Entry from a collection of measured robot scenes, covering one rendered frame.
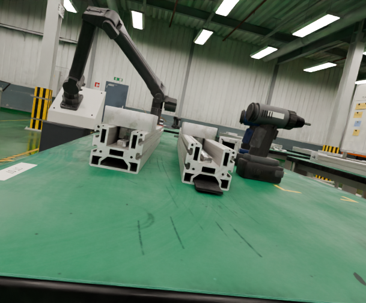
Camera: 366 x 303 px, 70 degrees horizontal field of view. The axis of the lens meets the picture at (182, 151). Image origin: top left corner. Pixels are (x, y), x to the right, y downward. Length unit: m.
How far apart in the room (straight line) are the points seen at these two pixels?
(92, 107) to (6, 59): 12.29
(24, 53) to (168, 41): 6.15
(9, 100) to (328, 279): 13.40
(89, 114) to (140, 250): 1.23
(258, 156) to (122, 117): 0.41
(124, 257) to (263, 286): 0.12
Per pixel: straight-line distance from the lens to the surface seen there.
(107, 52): 12.66
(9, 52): 13.70
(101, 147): 0.55
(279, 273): 0.28
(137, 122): 0.60
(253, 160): 0.77
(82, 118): 1.43
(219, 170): 0.54
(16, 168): 0.49
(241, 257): 0.28
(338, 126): 9.20
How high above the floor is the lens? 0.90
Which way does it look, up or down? 6 degrees down
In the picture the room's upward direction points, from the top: 11 degrees clockwise
